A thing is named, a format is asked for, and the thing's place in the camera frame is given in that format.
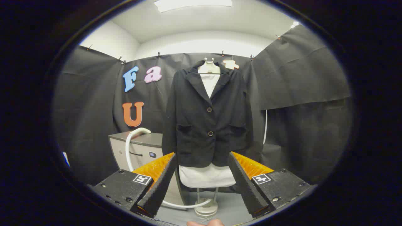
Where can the black backdrop cloth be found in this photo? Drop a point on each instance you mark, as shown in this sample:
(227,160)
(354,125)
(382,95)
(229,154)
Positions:
(298,78)

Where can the small ceiling light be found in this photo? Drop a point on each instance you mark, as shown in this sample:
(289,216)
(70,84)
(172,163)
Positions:
(294,24)

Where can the steamer stand base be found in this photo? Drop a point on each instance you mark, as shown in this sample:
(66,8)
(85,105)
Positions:
(205,208)

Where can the black blazer jacket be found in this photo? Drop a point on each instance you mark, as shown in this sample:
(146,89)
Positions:
(194,125)

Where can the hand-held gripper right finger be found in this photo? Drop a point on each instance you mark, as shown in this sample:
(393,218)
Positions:
(248,191)

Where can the white shirt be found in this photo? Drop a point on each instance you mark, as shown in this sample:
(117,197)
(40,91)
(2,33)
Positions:
(207,175)

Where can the white garment steamer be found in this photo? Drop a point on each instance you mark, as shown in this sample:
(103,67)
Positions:
(128,147)

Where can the white plastic hanger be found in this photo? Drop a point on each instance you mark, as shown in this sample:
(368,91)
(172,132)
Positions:
(209,67)

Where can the grey cabinet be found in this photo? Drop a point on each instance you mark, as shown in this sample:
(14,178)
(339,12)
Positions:
(144,139)

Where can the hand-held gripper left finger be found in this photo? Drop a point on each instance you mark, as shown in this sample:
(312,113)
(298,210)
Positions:
(158,191)

